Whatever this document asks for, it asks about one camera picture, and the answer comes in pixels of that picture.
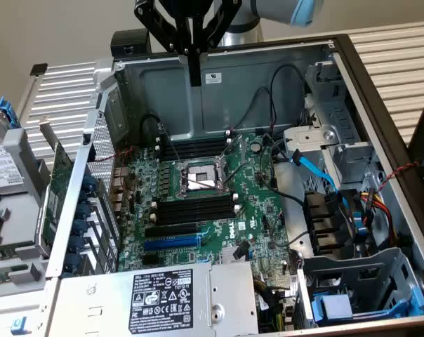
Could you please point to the long blue expansion slot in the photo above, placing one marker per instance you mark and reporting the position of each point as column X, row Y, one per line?
column 170, row 243

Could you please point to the black plastic box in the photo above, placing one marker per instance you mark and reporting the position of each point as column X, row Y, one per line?
column 131, row 44

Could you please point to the black table end cap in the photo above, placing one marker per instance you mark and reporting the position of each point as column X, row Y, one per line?
column 39, row 69

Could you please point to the grey metal disk bay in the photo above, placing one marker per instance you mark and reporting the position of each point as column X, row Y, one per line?
column 342, row 270

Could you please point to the metal CPU socket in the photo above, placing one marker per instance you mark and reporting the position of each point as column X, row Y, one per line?
column 201, row 175

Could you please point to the blue disk carrier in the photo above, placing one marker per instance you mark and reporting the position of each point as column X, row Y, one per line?
column 8, row 112

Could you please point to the black fan shroud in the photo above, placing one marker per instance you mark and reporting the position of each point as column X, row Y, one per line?
column 324, row 224

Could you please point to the metal rear port block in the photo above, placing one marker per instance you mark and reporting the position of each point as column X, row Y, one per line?
column 120, row 189

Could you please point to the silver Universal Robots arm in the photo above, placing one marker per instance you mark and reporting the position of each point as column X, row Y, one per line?
column 278, row 10

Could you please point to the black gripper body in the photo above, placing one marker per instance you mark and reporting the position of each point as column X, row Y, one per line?
column 184, row 7

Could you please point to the green graphics card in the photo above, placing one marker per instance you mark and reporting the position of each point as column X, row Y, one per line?
column 59, row 182

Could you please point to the blue disk tray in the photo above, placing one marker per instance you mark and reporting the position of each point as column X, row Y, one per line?
column 335, row 307

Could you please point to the silver coin battery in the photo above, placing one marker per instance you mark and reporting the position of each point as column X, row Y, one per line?
column 256, row 146

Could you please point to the silver power supply unit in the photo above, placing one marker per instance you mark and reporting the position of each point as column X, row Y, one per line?
column 92, row 302

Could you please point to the blue card retainer clip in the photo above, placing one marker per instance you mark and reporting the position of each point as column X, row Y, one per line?
column 84, row 210
column 90, row 182
column 78, row 243
column 80, row 226
column 72, row 262

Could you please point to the silver Toshiba hard disk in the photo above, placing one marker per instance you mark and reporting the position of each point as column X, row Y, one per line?
column 1, row 165

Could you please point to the green Dell motherboard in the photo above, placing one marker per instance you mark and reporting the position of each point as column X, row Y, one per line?
column 254, row 210

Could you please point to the black power supply label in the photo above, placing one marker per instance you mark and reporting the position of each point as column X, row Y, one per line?
column 161, row 302

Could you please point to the open black silver PC case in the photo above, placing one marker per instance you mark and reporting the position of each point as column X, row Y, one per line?
column 268, row 105

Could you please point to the long black expansion slot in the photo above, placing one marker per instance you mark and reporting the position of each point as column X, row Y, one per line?
column 170, row 230

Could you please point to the short black expansion slot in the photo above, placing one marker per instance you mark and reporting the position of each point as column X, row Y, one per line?
column 150, row 259

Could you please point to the thin metal locking lever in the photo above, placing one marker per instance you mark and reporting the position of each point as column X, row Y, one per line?
column 238, row 174
column 233, row 144

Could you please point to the silver chipset heatsink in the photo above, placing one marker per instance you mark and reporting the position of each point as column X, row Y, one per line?
column 225, row 258

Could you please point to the grey parts rack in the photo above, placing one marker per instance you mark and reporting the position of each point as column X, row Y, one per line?
column 19, row 217

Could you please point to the silver metal drive cage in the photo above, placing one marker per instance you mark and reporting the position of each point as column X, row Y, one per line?
column 338, row 116

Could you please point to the blue case release latch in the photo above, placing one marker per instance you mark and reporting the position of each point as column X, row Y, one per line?
column 20, row 325

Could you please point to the white case sticker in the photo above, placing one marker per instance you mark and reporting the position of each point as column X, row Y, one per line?
column 213, row 78

